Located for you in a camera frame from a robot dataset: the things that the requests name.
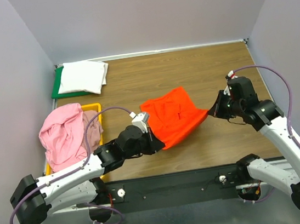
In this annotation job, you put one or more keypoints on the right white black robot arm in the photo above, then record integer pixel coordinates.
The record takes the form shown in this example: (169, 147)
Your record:
(272, 123)

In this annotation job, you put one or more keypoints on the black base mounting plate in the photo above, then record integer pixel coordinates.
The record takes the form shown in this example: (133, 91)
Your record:
(169, 190)

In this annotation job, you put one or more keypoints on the pink crumpled t-shirt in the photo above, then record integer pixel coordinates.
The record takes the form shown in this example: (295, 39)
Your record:
(61, 135)

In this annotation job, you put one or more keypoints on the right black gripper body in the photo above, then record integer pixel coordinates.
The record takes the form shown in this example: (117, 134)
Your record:
(236, 106)

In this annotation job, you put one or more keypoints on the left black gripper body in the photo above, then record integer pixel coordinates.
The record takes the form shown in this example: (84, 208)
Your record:
(145, 145)

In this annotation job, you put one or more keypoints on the green folded t-shirt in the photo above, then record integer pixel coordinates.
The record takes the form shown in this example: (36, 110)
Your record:
(56, 86)

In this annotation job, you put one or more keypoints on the mauve crumpled t-shirt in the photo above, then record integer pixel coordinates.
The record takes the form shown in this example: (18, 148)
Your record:
(94, 130)

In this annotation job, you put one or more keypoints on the yellow plastic bin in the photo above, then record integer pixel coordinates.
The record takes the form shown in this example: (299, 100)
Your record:
(87, 107)

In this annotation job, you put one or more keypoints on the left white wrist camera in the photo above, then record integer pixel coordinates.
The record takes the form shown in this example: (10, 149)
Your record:
(140, 120)

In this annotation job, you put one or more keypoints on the white folded t-shirt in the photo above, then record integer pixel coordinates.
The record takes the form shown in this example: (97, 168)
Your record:
(86, 76)

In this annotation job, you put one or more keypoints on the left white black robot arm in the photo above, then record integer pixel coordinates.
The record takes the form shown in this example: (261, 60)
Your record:
(33, 199)

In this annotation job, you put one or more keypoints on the orange t-shirt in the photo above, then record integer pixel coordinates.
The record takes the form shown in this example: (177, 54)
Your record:
(173, 116)

